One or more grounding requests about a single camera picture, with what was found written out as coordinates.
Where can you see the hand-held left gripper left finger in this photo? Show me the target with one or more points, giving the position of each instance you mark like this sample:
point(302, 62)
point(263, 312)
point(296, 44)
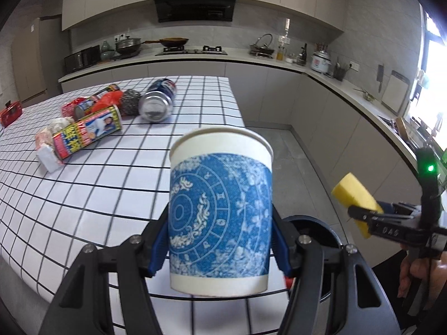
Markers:
point(159, 246)

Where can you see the kitchen knife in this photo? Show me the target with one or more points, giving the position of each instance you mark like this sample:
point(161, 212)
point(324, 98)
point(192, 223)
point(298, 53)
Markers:
point(380, 76)

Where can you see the white rice cooker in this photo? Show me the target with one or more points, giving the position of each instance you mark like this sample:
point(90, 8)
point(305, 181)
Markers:
point(321, 62)

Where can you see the person's right hand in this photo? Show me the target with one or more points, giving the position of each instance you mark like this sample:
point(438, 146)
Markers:
point(415, 274)

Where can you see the red patterned plastic wrapper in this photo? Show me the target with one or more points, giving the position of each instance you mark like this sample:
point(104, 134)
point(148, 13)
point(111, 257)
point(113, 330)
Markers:
point(70, 106)

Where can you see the beige refrigerator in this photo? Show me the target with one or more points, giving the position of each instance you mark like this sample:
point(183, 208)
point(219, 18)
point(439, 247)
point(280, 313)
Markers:
point(35, 59)

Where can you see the grey kitchen countertop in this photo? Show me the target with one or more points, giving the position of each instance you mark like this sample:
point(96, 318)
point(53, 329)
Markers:
point(244, 59)

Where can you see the hanging clear plastic pack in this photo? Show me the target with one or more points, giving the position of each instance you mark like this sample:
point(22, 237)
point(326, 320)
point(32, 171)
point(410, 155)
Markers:
point(285, 28)

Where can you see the red yellow printed tin can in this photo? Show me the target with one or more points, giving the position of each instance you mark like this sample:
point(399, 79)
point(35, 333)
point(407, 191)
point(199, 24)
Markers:
point(87, 132)

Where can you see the steel wool scrubber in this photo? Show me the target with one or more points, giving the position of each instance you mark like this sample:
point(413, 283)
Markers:
point(130, 103)

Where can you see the black trash bin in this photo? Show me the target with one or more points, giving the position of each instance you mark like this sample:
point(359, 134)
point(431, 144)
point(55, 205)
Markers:
point(321, 230)

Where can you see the kitchen window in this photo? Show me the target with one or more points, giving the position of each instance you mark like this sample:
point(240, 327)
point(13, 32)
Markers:
point(433, 62)

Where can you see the white cutting board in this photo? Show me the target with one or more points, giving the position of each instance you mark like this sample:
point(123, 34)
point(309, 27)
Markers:
point(394, 90)

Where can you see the pink plastic wrapper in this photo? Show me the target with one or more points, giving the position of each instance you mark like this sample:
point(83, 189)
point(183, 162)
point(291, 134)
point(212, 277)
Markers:
point(44, 138)

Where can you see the red mini cooker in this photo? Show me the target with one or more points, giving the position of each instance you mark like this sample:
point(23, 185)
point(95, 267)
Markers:
point(10, 113)

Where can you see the red plastic bag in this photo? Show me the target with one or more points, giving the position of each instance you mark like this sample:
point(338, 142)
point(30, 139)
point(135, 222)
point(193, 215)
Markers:
point(110, 104)

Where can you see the blue patterned white paper cup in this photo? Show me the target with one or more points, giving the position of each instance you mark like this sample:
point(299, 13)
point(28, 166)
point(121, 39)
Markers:
point(220, 216)

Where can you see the white paper packet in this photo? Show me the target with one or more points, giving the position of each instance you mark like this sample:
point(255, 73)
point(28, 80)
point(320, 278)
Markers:
point(49, 158)

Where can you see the black toaster oven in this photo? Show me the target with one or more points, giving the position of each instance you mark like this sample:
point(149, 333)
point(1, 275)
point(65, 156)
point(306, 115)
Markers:
point(82, 59)

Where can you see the white black checkered tablecloth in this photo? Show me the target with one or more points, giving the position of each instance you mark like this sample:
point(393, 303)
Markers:
point(104, 195)

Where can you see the grey lower cabinets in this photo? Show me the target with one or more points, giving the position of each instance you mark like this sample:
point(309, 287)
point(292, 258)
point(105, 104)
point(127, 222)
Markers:
point(272, 94)

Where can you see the dark wine bottle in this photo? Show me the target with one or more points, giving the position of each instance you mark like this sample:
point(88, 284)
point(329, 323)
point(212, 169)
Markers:
point(304, 56)

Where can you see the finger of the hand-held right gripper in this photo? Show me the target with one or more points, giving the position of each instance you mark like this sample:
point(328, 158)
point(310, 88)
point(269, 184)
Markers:
point(394, 205)
point(380, 225)

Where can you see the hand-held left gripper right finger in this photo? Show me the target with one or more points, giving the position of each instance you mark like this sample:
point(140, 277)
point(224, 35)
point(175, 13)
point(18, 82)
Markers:
point(280, 249)

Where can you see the black range hood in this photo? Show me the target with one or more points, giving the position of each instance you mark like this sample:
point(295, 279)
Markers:
point(195, 5)

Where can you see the black utensil holder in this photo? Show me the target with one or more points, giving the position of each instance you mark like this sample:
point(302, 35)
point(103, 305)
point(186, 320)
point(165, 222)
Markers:
point(340, 73)

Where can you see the orange oil bottle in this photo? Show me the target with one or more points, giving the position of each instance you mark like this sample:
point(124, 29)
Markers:
point(280, 53)

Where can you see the white tissue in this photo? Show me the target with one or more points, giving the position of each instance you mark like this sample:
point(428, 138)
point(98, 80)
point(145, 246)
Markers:
point(61, 124)

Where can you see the black gas stove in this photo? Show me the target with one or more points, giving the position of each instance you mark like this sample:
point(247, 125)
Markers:
point(191, 51)

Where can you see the steamer pot with lid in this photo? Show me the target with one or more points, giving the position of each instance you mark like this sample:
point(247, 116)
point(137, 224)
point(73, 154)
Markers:
point(128, 45)

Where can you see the yellow sponge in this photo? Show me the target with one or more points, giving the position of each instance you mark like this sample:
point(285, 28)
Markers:
point(349, 190)

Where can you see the small glass jar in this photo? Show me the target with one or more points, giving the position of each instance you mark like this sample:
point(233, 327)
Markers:
point(290, 58)

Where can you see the metal bowl with chopsticks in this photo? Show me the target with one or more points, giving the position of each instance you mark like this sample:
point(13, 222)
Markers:
point(365, 95)

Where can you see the blue soda can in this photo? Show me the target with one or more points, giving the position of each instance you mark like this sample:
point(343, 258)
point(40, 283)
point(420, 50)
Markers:
point(157, 101)

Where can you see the green ceramic jar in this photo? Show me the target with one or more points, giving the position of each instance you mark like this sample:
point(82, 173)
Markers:
point(107, 51)

